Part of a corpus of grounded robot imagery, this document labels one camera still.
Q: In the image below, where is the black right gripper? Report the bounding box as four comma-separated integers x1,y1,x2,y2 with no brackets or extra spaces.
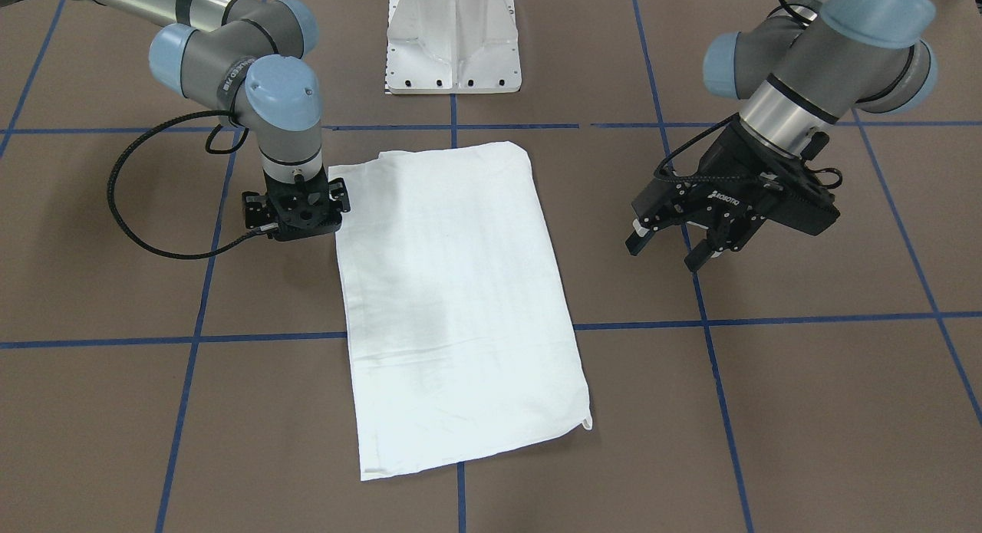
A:
242,174,351,242

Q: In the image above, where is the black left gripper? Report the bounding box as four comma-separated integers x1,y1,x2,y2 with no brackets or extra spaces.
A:
625,116,797,273

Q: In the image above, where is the white printed long-sleeve shirt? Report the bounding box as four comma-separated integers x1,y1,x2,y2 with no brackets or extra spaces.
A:
329,141,593,482

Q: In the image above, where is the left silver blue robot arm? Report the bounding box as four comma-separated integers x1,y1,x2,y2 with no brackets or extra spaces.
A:
625,0,939,273

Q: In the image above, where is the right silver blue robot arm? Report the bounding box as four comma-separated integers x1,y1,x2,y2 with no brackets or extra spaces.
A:
2,0,350,242

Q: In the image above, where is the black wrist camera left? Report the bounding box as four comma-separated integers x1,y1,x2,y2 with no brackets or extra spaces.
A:
758,130,844,235

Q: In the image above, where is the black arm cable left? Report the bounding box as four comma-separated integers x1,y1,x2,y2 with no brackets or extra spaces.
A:
656,0,822,181

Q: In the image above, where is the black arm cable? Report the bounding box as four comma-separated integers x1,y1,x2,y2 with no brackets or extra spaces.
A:
106,111,265,261
656,0,822,181

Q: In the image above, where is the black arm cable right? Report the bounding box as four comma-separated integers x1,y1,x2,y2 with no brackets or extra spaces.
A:
106,111,265,261

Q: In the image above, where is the white camera stand column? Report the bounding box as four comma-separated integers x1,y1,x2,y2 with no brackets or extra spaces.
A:
385,0,522,95

